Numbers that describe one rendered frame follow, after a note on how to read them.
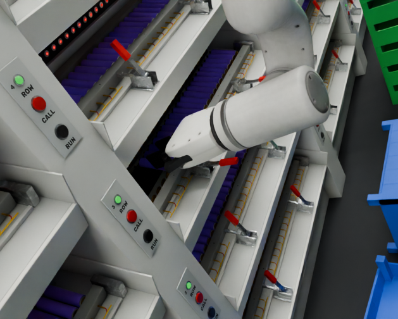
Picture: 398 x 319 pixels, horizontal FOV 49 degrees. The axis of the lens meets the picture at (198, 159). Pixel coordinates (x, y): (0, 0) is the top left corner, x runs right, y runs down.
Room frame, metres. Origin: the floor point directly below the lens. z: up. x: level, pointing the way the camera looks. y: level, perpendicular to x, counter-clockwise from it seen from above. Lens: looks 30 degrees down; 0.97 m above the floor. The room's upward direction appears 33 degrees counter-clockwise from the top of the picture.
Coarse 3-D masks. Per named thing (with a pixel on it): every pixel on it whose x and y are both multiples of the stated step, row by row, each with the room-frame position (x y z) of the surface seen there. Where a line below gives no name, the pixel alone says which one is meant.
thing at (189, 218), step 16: (224, 32) 1.08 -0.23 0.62; (208, 48) 1.12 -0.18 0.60; (224, 48) 1.10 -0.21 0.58; (240, 48) 1.05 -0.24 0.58; (256, 48) 1.04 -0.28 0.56; (256, 64) 0.98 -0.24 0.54; (160, 128) 0.86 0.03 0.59; (160, 176) 0.72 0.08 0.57; (192, 176) 0.70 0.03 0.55; (224, 176) 0.71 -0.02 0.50; (192, 192) 0.66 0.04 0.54; (208, 192) 0.65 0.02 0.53; (176, 208) 0.64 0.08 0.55; (192, 208) 0.62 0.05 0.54; (208, 208) 0.65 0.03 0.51; (176, 224) 0.55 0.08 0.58; (192, 224) 0.59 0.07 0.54; (192, 240) 0.59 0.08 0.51
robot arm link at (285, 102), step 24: (288, 72) 0.54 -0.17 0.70; (312, 72) 0.53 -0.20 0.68; (240, 96) 0.58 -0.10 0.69; (264, 96) 0.54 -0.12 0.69; (288, 96) 0.51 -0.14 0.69; (312, 96) 0.50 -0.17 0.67; (240, 120) 0.56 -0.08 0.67; (264, 120) 0.53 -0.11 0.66; (288, 120) 0.51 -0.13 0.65; (312, 120) 0.49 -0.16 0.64; (240, 144) 0.57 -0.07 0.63
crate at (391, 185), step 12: (396, 120) 0.94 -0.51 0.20; (396, 132) 0.90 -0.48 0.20; (396, 144) 0.86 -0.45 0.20; (396, 156) 0.82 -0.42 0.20; (384, 168) 0.81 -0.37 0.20; (396, 168) 0.79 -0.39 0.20; (384, 180) 0.78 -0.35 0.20; (396, 180) 0.75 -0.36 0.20; (384, 192) 0.74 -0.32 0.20; (396, 192) 0.72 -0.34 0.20; (372, 204) 0.75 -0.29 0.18; (384, 204) 0.73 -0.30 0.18; (396, 204) 0.71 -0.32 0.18; (396, 216) 0.72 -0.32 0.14; (396, 228) 0.73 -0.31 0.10; (396, 240) 0.73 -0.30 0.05; (396, 252) 0.74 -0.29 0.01
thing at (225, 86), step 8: (248, 48) 1.02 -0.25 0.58; (240, 56) 0.99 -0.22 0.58; (232, 64) 0.97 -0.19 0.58; (240, 64) 0.97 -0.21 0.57; (248, 64) 0.97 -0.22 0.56; (232, 72) 0.94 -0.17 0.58; (224, 80) 0.92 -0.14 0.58; (232, 80) 0.92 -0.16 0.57; (224, 88) 0.89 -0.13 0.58; (216, 96) 0.87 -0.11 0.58; (224, 96) 0.88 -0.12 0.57; (168, 176) 0.69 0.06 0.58; (176, 176) 0.68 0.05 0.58; (168, 184) 0.67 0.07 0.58; (176, 184) 0.67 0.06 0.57; (160, 192) 0.66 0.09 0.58; (168, 192) 0.65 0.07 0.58; (160, 200) 0.64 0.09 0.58; (168, 200) 0.65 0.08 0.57; (160, 208) 0.62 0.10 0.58
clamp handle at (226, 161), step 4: (220, 160) 0.67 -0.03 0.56; (224, 160) 0.66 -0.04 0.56; (228, 160) 0.65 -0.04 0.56; (232, 160) 0.65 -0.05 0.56; (236, 160) 0.64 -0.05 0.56; (204, 164) 0.69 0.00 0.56; (208, 164) 0.68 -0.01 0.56; (212, 164) 0.67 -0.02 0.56; (216, 164) 0.67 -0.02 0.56; (220, 164) 0.66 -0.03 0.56; (224, 164) 0.66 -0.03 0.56; (228, 164) 0.65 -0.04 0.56; (232, 164) 0.65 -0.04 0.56; (236, 164) 0.64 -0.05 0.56
